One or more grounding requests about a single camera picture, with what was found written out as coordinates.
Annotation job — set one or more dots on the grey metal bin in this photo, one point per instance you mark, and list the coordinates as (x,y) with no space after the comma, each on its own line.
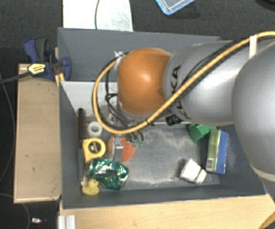
(156,159)

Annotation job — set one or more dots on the orange ball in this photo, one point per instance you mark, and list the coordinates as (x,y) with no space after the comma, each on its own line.
(128,151)

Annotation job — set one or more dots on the yellow rubber duck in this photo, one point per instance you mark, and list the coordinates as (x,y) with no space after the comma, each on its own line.
(91,187)

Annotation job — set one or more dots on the blue and green box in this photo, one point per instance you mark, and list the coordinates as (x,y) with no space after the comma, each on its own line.
(217,151)

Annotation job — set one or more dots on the green foil packet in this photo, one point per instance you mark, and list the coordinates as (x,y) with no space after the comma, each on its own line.
(108,173)

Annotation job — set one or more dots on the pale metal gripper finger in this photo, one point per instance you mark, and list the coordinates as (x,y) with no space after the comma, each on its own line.
(113,151)
(119,149)

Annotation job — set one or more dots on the long black tool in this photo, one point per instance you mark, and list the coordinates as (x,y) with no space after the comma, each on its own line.
(81,128)

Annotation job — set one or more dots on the green toy block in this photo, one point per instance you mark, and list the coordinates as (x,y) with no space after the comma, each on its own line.
(200,132)

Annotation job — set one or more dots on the black cylinder on white bracket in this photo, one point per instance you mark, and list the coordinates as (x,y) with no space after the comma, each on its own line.
(173,120)

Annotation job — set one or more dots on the white cup with green stripe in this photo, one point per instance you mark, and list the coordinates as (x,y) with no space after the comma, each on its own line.
(191,172)

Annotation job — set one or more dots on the yellow tape measure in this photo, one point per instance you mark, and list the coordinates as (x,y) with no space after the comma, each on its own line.
(93,149)

